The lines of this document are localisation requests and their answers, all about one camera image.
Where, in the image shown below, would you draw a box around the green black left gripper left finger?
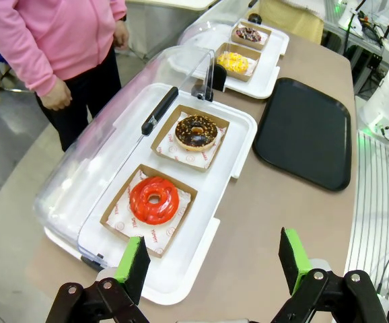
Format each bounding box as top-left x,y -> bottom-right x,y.
45,235 -> 151,323

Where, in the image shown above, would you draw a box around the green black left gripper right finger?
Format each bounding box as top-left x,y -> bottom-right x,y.
270,227 -> 389,323

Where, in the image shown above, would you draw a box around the cardboard tray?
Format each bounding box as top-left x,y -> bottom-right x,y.
214,42 -> 262,83
99,164 -> 199,259
150,104 -> 230,173
230,21 -> 273,51

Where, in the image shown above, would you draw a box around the person's right forearm pink sleeve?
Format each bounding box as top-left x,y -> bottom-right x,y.
0,33 -> 63,98

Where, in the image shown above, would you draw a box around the person's left forearm pink sleeve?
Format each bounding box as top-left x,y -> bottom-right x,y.
108,0 -> 128,24

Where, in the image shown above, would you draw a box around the printed paper under red donut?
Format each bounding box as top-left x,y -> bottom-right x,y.
108,170 -> 192,256

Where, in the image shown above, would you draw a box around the red glazed donut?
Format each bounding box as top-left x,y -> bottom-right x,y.
129,176 -> 180,225

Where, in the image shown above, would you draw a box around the printed paper under chocolate donut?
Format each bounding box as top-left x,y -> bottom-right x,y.
156,112 -> 228,170

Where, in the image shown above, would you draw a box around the black serving tray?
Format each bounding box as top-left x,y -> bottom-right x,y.
252,77 -> 352,192

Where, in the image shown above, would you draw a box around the chocolate donut with nuts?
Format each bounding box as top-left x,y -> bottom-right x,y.
174,114 -> 219,151

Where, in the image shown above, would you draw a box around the cardboard tray under chocolate donut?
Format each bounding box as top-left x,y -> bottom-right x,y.
150,104 -> 230,173

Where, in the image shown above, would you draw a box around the printed paper under yellow donut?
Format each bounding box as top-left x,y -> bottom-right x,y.
219,50 -> 259,77

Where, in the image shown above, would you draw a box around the yellow sprinkled donut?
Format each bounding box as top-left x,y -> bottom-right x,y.
216,51 -> 250,75

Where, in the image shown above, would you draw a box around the cardboard tray under yellow donut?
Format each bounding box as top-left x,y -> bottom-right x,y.
214,42 -> 262,83

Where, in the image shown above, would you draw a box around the cardboard tray under sprinkled donut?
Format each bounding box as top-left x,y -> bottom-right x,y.
230,21 -> 273,51

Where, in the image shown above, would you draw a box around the dark donut with coloured sprinkles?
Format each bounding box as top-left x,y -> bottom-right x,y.
235,26 -> 262,43

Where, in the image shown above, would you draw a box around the person's right hand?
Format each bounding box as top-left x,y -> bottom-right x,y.
40,77 -> 73,112

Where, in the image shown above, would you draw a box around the person's left hand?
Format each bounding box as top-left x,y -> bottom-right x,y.
112,20 -> 131,51

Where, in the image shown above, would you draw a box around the white display case base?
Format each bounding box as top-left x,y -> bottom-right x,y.
190,19 -> 290,100
42,82 -> 258,306

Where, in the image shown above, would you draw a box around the black trousers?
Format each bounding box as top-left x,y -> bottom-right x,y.
34,46 -> 123,152

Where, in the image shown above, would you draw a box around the beige quilted cover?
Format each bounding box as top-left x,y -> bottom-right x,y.
256,0 -> 326,44

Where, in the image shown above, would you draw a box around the pink zip hoodie torso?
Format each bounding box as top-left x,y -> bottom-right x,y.
0,0 -> 128,98

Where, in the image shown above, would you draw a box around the grooved aluminium mount plate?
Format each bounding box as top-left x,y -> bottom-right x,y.
344,129 -> 389,297

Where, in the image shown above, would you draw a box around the clear lid with black handle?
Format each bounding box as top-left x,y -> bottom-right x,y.
176,0 -> 262,92
32,45 -> 215,266

